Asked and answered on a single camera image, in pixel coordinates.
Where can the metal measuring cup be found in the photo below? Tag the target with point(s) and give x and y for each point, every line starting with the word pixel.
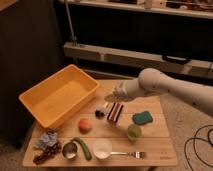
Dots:
pixel 69 150

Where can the striped chocolate wafer block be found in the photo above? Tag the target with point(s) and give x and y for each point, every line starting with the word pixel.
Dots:
pixel 114 113

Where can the metal fork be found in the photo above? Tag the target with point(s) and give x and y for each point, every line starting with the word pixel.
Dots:
pixel 133 154

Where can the white bowl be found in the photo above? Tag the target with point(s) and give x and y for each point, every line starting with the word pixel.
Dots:
pixel 102 148

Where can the green plastic cup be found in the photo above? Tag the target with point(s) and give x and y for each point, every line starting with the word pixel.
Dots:
pixel 133 132

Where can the metal pole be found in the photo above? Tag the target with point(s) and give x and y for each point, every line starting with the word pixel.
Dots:
pixel 73 37

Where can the purple grape bunch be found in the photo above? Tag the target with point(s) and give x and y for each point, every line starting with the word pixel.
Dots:
pixel 47 154

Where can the crumpled blue cloth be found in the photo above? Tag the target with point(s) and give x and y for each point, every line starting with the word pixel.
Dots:
pixel 47 139

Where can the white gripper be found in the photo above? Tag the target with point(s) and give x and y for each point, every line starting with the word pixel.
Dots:
pixel 118 94

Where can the green pepper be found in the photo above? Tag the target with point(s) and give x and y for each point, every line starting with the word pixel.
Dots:
pixel 86 151

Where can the yellow plastic bin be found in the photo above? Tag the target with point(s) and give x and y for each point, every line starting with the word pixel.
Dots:
pixel 54 100

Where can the black-headed brush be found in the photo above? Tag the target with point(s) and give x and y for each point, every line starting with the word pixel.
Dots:
pixel 101 110

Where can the wooden shelf rail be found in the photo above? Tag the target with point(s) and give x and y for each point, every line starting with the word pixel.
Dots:
pixel 137 59

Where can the teal sponge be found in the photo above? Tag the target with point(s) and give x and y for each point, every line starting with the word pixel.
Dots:
pixel 142 118

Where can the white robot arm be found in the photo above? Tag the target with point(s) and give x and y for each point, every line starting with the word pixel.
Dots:
pixel 151 81

